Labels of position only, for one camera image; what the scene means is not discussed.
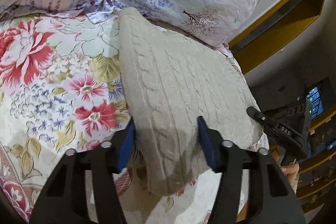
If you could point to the floral bed sheet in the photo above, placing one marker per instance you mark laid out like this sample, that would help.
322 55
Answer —
61 88

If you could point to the blue lit screen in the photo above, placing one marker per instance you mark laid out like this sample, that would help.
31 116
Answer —
314 95

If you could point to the beige cable-knit sweater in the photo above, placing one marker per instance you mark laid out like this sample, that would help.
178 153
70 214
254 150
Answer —
169 81

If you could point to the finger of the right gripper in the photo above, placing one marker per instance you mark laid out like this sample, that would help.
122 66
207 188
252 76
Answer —
256 115

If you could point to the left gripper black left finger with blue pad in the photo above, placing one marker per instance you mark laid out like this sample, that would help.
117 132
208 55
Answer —
63 198

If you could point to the wooden bed headboard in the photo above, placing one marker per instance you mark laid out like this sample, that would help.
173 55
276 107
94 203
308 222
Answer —
272 26

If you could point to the person's right hand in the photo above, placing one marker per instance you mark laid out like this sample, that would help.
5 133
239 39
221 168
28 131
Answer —
290 171

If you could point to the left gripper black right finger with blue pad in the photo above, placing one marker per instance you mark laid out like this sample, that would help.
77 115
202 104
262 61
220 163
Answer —
271 199

